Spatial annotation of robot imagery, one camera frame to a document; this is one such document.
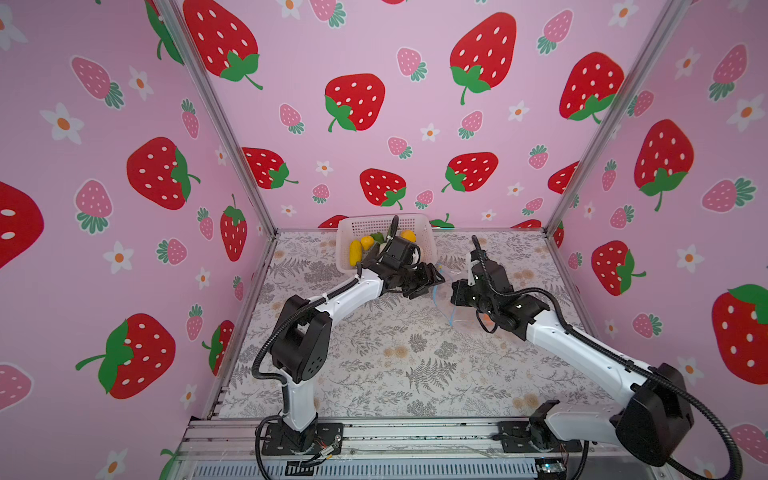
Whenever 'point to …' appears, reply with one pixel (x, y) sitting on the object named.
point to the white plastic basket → (351, 228)
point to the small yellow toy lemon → (367, 242)
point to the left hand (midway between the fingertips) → (442, 283)
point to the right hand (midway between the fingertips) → (450, 283)
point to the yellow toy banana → (355, 252)
